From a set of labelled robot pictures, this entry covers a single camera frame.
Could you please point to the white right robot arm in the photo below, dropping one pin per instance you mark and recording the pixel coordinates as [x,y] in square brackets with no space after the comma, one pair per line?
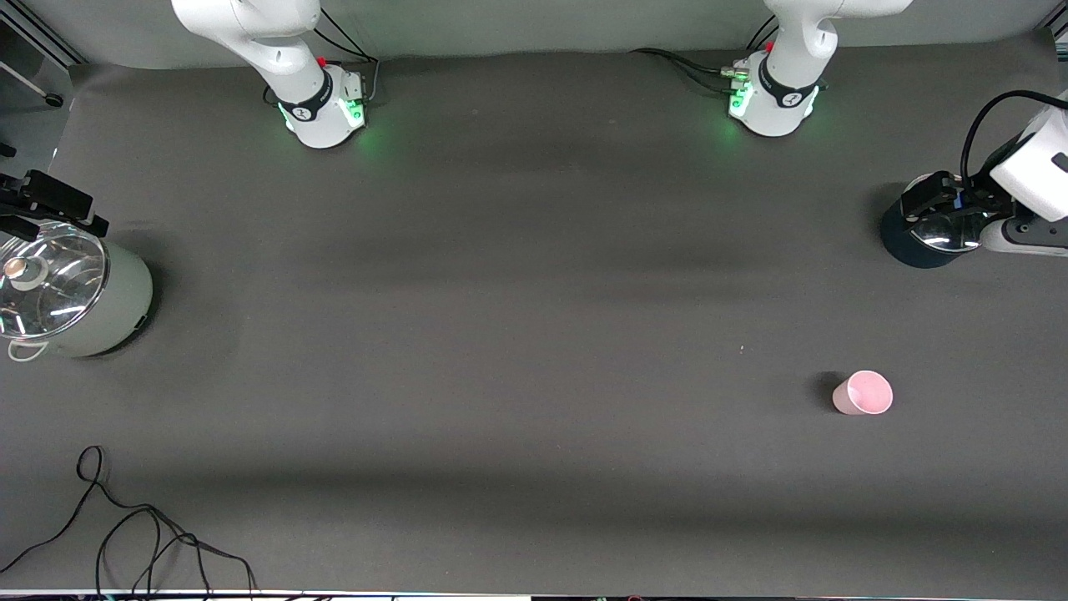
[275,42]

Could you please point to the glass lid with blue knob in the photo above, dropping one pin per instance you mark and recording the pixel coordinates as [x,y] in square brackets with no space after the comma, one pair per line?
[943,234]

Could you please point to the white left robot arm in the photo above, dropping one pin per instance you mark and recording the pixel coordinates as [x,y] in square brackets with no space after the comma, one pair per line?
[788,50]

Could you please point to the pink plastic cup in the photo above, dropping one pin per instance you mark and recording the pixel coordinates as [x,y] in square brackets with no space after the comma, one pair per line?
[863,394]

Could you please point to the aluminium frame profile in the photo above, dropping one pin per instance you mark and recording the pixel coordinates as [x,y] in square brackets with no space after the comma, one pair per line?
[42,39]
[1055,33]

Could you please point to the pale green cooking pot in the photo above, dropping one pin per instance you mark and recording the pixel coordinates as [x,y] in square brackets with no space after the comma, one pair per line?
[125,300]

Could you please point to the dark blue pot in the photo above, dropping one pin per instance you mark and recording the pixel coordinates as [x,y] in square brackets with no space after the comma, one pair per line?
[897,242]

